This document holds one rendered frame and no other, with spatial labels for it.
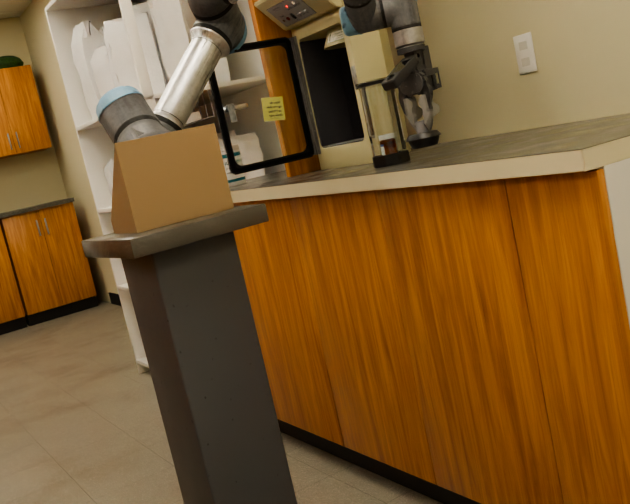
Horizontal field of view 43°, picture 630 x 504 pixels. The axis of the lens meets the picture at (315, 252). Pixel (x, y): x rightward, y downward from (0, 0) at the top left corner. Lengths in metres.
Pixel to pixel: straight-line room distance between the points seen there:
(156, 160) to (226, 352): 0.45
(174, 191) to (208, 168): 0.10
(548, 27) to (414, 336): 0.99
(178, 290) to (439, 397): 0.72
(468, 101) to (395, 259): 0.88
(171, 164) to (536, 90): 1.20
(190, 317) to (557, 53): 1.32
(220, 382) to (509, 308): 0.65
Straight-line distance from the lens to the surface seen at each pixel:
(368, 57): 2.49
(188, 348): 1.76
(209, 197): 1.81
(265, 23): 2.76
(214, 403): 1.80
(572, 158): 1.49
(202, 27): 2.16
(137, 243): 1.64
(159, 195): 1.77
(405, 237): 1.95
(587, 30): 2.38
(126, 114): 1.87
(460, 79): 2.75
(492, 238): 1.72
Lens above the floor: 1.07
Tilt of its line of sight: 8 degrees down
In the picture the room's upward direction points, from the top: 12 degrees counter-clockwise
